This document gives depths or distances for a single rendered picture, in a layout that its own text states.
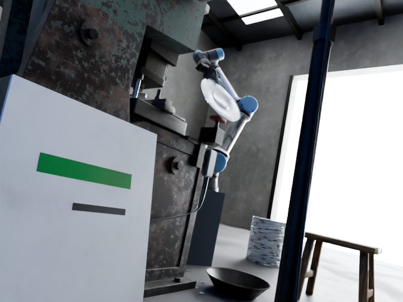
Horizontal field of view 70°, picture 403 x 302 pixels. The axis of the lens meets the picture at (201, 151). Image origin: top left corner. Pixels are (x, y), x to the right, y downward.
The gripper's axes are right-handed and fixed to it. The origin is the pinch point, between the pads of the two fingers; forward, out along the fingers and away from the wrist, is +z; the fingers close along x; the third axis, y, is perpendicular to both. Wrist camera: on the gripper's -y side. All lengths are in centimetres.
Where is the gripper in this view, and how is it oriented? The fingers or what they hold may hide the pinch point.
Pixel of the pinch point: (215, 83)
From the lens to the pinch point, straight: 168.2
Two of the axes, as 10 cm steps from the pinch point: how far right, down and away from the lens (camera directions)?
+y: 6.9, 2.6, 6.8
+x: -6.4, 6.6, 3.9
